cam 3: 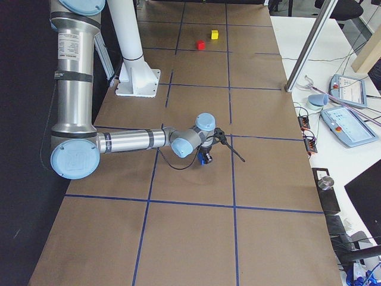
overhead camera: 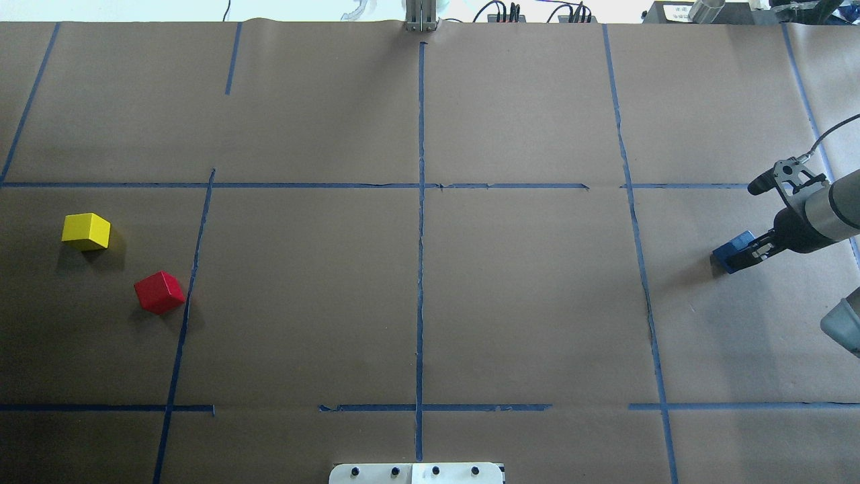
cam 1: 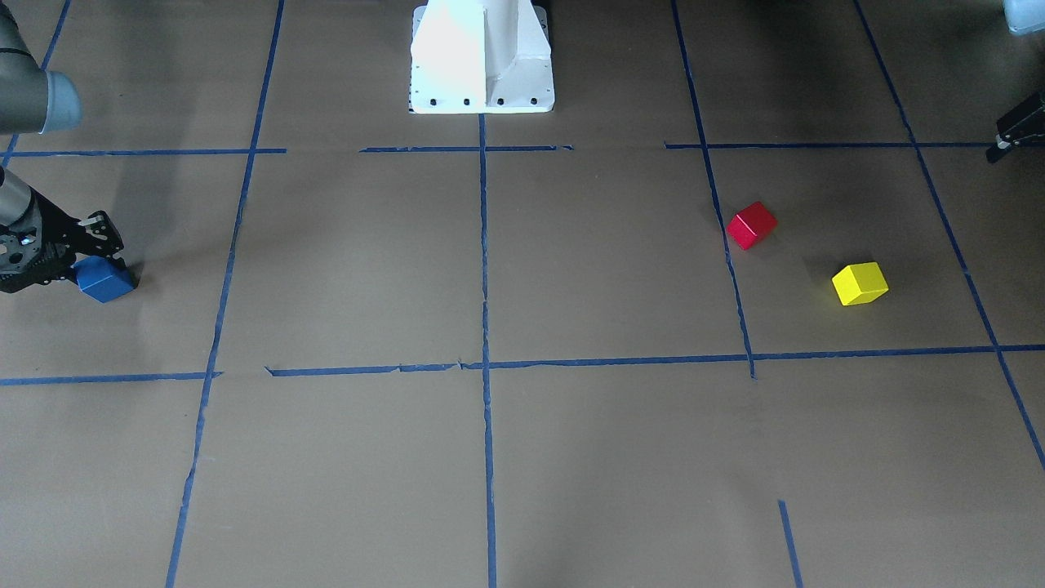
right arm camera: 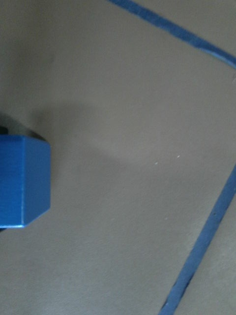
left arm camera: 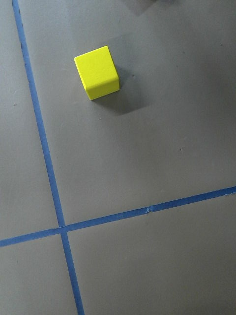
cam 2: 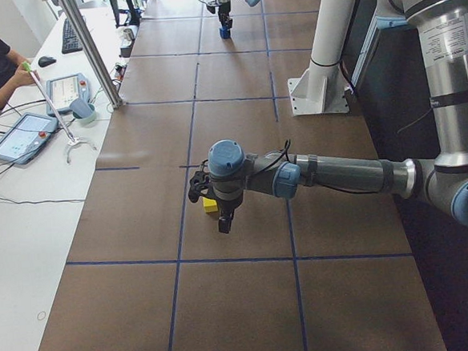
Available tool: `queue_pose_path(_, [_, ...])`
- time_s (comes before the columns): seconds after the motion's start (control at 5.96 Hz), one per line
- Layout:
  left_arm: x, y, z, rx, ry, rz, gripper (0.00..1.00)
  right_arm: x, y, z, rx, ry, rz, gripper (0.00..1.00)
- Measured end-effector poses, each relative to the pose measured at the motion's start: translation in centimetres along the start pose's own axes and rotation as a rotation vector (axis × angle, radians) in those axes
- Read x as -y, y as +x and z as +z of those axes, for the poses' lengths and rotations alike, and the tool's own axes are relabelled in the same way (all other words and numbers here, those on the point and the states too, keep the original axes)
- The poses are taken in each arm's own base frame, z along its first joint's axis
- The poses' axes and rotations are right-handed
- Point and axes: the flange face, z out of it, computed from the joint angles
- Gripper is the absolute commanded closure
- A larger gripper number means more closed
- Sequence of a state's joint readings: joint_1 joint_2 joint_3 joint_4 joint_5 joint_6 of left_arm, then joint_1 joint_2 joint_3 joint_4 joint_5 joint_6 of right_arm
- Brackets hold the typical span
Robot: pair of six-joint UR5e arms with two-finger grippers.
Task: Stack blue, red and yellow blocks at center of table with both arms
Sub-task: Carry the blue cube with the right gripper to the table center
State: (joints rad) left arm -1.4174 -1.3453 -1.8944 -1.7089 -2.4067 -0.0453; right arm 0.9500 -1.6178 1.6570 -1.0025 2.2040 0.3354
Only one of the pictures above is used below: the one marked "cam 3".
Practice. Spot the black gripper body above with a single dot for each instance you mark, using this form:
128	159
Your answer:
206	150

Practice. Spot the blue cube block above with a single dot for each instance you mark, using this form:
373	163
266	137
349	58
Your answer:
203	159

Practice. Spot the red cube block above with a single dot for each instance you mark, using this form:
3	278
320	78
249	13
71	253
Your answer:
200	45

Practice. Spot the yellow cube block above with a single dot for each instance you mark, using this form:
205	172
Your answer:
214	34

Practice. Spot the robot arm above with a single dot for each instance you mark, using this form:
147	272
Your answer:
76	144

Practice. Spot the orange black connector strip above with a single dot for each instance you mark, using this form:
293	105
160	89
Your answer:
310	140

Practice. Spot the blue cup on roll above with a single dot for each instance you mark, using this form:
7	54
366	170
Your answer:
317	101

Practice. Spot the long reacher grabber stick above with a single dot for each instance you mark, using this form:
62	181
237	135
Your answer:
310	85

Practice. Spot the metal cylinder weight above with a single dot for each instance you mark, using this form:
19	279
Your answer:
325	183

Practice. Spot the near teach pendant tablet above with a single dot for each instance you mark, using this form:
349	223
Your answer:
348	127

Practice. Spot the teach pendant tablet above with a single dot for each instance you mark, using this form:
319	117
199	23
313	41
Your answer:
350	90
348	127

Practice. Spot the far teach pendant tablet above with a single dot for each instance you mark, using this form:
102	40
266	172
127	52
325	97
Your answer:
350	90

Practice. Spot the black monitor corner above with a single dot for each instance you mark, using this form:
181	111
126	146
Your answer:
364	193

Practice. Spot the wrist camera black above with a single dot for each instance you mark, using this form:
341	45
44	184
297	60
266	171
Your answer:
219	136

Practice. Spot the white central pillar mount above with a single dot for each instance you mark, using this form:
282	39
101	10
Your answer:
136	78

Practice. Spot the aluminium frame post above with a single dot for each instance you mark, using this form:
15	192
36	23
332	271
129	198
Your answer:
325	13

